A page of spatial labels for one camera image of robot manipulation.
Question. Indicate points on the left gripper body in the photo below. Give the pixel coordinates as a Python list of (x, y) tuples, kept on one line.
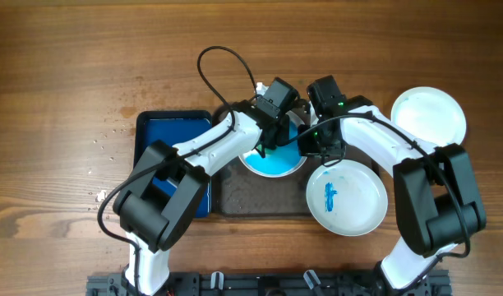
[(282, 136)]

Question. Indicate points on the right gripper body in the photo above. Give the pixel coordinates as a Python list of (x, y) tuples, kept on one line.
[(317, 145)]

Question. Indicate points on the white plate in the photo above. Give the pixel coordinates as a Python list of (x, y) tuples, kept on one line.
[(430, 114), (348, 199), (277, 163)]

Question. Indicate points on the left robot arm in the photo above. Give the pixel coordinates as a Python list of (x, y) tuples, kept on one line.
[(158, 201)]

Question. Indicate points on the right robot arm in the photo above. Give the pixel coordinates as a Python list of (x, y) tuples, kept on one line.
[(437, 201)]

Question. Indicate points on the dark brown serving tray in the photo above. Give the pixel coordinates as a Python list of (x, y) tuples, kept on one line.
[(239, 193)]

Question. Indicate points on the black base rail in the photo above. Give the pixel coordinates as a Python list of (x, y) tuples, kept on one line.
[(357, 282)]

